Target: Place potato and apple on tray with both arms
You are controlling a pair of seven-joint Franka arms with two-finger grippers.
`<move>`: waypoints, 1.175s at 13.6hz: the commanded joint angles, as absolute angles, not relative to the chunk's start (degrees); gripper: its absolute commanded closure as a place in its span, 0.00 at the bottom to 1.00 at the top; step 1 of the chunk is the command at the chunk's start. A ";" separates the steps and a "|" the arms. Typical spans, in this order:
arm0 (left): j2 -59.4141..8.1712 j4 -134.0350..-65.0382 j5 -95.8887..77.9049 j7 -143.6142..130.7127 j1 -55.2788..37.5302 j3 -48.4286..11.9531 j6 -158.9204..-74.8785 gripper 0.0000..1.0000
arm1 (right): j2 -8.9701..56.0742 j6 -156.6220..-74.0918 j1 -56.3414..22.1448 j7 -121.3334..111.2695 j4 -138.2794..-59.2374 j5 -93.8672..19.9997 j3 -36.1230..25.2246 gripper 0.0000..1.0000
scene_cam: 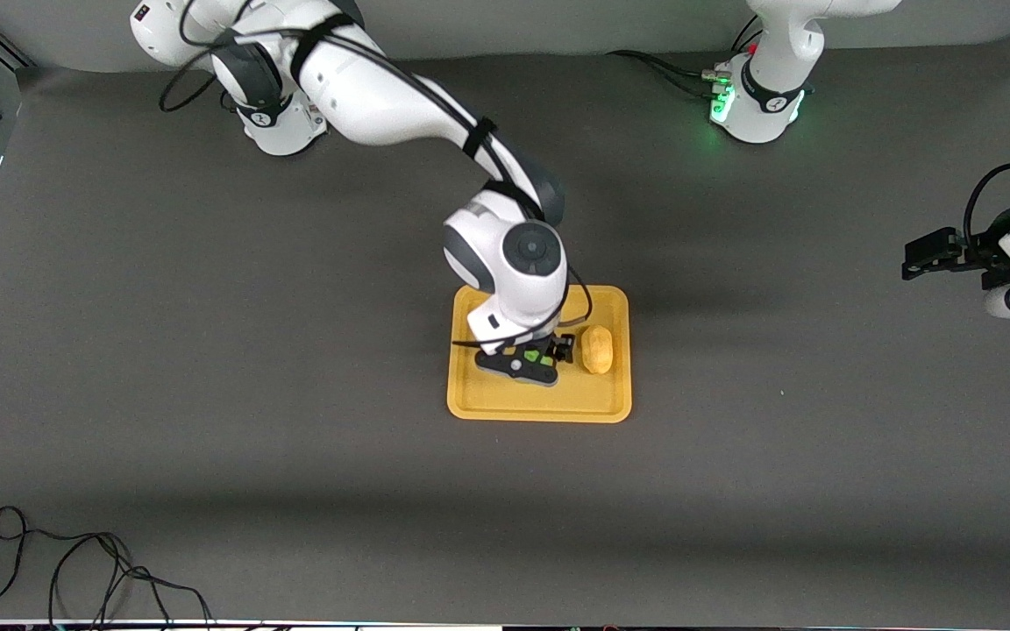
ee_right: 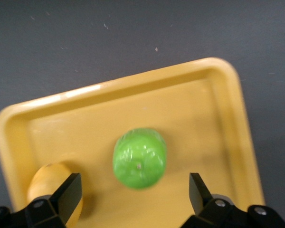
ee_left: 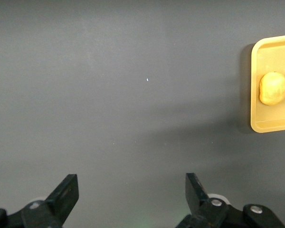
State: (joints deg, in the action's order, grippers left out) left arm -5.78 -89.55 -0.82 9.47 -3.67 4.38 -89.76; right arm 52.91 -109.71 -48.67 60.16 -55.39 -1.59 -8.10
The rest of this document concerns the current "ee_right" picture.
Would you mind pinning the green toy pepper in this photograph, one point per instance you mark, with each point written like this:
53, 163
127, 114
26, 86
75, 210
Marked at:
139, 158

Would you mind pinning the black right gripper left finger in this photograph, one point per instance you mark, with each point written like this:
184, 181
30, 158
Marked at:
61, 202

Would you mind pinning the yellow toy lemon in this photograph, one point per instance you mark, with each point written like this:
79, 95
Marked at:
47, 178

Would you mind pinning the yellow plastic tray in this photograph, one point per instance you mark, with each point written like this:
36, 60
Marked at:
133, 107

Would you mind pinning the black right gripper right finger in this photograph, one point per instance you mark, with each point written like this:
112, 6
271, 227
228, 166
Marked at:
218, 209

